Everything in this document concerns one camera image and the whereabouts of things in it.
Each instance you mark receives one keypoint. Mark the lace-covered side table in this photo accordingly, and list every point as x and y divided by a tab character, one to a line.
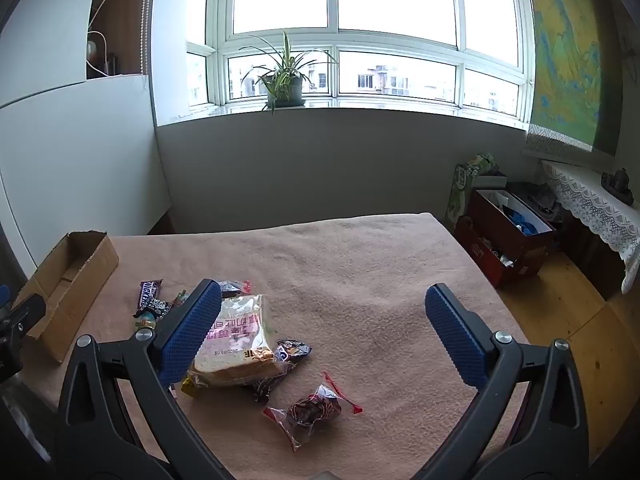
600	210

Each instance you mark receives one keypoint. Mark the landscape wall scroll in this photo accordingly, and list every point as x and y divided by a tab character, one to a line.
565	60

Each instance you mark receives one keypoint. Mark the black patterned snack packet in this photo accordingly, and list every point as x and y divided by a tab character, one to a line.
159	306

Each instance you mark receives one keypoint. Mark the red and white snack packet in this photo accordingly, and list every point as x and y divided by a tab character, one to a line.
232	288

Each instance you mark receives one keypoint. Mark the jelly cup with colourful lid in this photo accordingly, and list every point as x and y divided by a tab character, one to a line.
147	319

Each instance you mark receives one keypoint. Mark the potted spider plant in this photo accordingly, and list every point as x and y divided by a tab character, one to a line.
285	85

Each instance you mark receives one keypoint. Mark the wooden shelf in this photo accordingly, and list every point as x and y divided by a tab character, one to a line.
125	20

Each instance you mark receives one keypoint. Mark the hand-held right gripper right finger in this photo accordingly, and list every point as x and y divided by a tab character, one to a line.
455	335

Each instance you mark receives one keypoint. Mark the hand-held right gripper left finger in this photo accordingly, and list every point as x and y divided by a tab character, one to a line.
190	335

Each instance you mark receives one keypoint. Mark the brown cardboard box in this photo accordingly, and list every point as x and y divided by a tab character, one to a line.
85	270

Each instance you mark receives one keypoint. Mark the white cabinet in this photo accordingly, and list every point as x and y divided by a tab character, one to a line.
75	150

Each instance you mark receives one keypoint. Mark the green gift bag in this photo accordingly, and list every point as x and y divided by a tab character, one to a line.
457	195

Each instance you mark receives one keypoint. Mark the large red open box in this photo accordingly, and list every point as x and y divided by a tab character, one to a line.
520	250

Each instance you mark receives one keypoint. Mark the clear packet of dark snack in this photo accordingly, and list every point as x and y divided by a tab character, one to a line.
310	410

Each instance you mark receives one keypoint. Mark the sliced bread packet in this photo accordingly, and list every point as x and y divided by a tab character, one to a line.
240	330

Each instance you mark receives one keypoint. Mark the dark blue snack packet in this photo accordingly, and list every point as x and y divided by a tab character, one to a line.
295	350

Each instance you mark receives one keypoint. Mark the brown chocolate bar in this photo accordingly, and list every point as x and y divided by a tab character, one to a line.
149	294

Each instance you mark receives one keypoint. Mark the yellow snack packet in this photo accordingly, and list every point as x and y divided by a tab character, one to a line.
189	386

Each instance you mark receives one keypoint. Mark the dark metal figurine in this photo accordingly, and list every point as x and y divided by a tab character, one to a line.
620	182

